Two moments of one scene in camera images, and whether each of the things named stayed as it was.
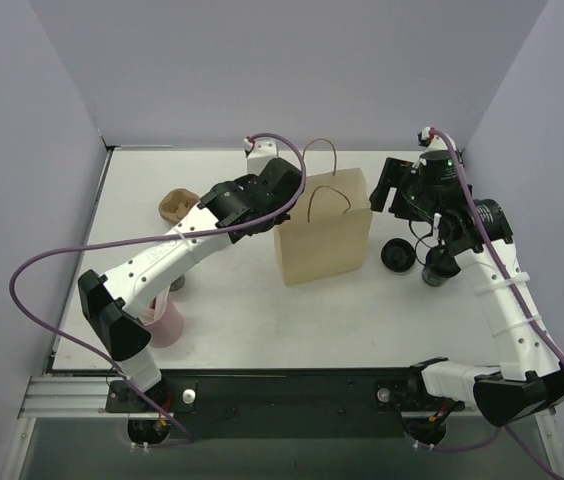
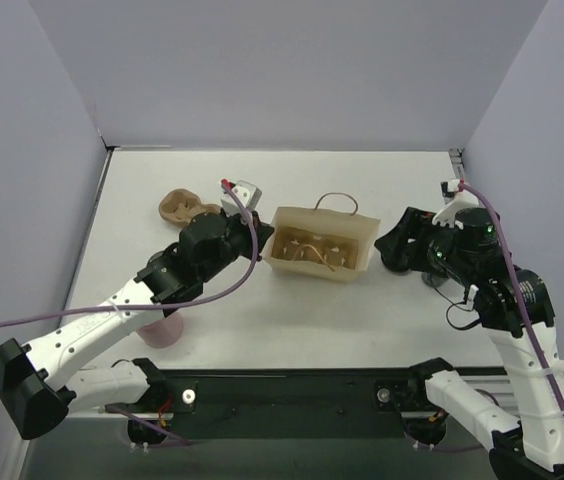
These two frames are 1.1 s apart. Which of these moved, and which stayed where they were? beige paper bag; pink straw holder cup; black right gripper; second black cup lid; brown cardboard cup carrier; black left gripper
Moved: black right gripper; black left gripper; beige paper bag
Stayed: second black cup lid; pink straw holder cup; brown cardboard cup carrier
